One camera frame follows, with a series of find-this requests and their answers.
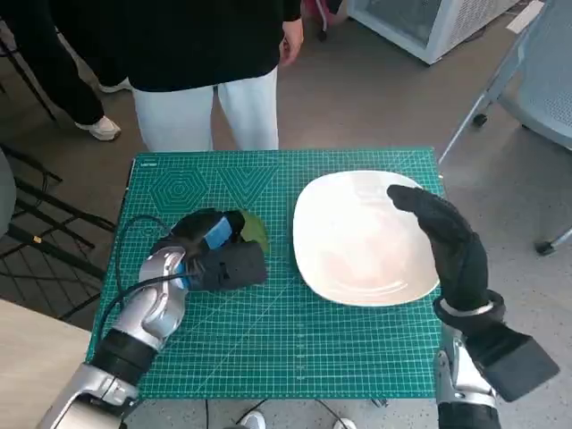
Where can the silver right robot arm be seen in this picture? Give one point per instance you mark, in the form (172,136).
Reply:
(465,389)

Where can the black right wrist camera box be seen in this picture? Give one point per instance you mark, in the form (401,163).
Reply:
(514,359)

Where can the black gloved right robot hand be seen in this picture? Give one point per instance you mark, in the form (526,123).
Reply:
(460,259)

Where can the toy red grapes with leaf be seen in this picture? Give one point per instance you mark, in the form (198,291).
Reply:
(257,230)

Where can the pink wheeled object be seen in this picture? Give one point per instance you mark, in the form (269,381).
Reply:
(324,11)

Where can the white plate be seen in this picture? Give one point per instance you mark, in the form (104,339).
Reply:
(357,241)

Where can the dark left wrist camera box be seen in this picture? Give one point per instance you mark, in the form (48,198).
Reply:
(232,268)

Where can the green cutting mat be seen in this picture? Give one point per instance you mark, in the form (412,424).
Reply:
(268,335)

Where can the light wooden desk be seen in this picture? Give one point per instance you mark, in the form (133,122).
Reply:
(31,357)

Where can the person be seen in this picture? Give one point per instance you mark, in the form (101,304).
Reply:
(179,40)
(53,67)

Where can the white shoe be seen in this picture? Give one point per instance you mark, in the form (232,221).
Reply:
(253,421)
(345,423)

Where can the grey mesh chair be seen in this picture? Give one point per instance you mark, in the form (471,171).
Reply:
(545,89)

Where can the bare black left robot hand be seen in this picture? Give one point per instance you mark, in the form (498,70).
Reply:
(216,230)

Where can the grey rounded object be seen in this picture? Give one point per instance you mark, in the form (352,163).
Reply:
(5,192)

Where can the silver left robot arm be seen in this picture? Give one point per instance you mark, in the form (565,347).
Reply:
(156,308)

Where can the white mesh cabinet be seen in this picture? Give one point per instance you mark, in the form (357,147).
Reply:
(402,22)

